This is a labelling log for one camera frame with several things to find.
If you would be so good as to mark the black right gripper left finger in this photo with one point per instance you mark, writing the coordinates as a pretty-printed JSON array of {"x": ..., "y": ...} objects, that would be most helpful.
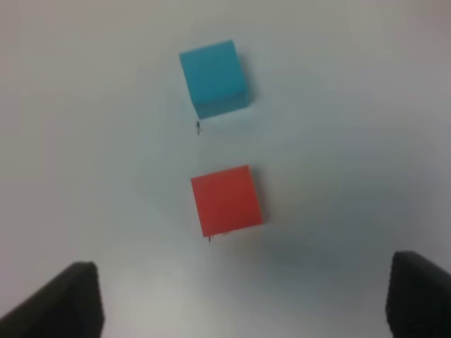
[{"x": 69, "y": 305}]

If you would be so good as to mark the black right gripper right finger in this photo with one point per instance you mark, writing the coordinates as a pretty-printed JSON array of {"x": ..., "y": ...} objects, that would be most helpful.
[{"x": 418, "y": 301}]

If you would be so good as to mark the red block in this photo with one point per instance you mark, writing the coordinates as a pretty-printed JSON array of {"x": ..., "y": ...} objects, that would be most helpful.
[{"x": 226, "y": 201}]

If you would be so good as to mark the blue block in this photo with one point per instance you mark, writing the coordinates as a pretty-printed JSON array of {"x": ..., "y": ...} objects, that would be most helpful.
[{"x": 215, "y": 79}]

